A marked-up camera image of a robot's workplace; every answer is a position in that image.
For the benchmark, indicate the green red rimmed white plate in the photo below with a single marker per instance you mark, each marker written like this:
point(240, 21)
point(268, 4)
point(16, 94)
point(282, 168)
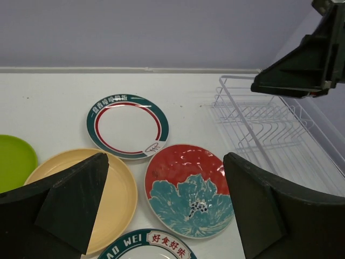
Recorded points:
point(128, 126)

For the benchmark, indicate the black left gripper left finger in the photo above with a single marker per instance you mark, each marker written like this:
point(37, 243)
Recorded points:
point(54, 217)

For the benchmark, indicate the white wire dish rack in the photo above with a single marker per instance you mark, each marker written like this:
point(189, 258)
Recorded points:
point(281, 135)

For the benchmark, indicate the red plate with teal flower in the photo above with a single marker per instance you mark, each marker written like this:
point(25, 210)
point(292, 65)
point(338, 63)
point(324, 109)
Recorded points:
point(186, 189)

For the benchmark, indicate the plain beige plate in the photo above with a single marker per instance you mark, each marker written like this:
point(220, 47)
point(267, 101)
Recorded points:
point(119, 198)

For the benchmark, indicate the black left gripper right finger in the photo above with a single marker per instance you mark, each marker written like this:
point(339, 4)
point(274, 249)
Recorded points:
point(277, 218)

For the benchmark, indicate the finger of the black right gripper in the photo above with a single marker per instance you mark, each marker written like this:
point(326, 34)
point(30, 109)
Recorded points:
point(316, 65)

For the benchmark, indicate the lime green plate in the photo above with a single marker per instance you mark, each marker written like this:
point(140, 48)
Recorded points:
point(18, 161)

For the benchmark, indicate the teal rimmed Hao Wei plate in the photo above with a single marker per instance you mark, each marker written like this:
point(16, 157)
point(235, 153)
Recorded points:
point(148, 243)

